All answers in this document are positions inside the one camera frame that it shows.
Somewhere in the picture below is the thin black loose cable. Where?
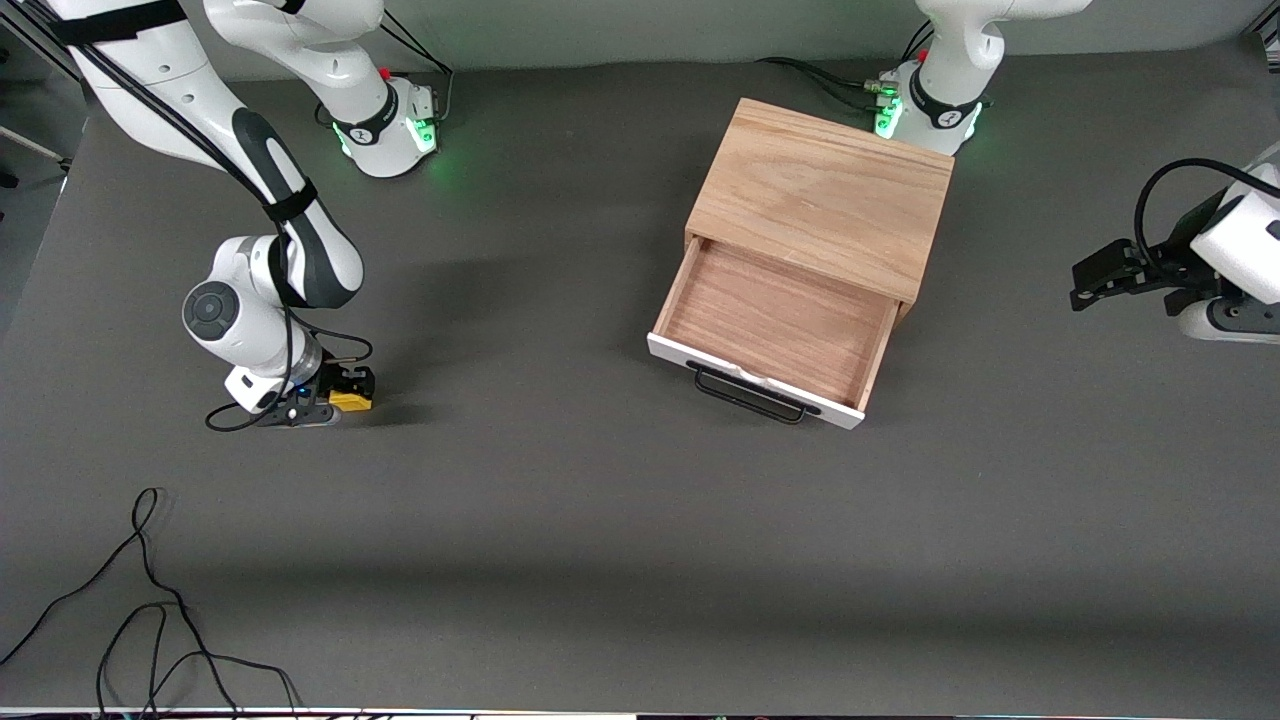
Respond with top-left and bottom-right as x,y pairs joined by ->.
0,487 -> 303,720

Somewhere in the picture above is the black left base cable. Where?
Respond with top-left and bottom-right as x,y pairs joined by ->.
755,55 -> 893,113

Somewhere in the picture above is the black base cable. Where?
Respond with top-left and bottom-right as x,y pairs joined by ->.
375,10 -> 457,126
755,55 -> 893,113

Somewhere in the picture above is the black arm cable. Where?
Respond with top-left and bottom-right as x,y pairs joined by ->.
1134,158 -> 1269,253
20,0 -> 377,434

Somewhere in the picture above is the light wooden drawer cabinet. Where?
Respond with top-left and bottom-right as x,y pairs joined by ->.
685,97 -> 956,321

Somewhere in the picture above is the wooden drawer with white front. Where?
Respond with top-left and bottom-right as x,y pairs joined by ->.
647,237 -> 899,431

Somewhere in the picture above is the aluminium frame rail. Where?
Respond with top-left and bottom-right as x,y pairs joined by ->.
0,18 -> 86,89

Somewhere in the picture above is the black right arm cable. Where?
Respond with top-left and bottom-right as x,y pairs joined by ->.
20,0 -> 377,434

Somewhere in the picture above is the black right base cable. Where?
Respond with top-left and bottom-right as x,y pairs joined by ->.
375,10 -> 457,126

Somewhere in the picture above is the black metal drawer handle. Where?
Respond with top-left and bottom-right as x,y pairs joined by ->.
687,362 -> 822,426

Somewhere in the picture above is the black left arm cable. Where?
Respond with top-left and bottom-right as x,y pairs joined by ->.
1134,158 -> 1269,253

